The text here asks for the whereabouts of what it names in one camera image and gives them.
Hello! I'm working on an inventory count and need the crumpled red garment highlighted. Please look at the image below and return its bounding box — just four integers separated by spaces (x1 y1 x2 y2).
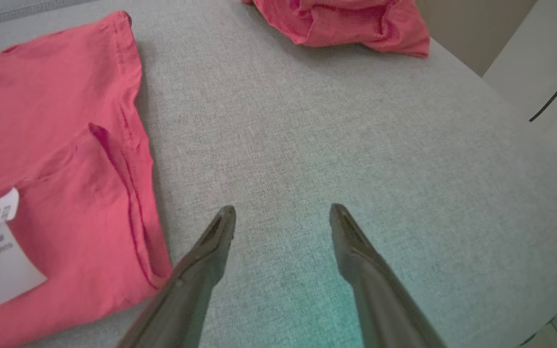
242 0 431 58

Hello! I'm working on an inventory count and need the grey fabric sofa seat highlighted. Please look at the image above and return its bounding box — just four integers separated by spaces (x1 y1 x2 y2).
0 0 557 348

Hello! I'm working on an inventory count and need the red and white sports jersey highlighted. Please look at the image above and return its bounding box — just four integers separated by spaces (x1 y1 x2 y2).
0 10 173 348

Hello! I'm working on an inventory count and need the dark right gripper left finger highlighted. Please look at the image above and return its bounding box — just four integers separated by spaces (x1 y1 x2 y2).
117 205 237 348

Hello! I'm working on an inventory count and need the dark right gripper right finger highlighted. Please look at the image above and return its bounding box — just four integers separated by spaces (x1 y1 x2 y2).
329 203 448 348

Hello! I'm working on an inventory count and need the grey sofa cushion with seam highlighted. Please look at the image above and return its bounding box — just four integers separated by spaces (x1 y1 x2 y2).
0 0 96 30

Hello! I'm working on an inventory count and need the white panel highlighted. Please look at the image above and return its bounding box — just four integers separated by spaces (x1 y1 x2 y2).
482 0 557 189

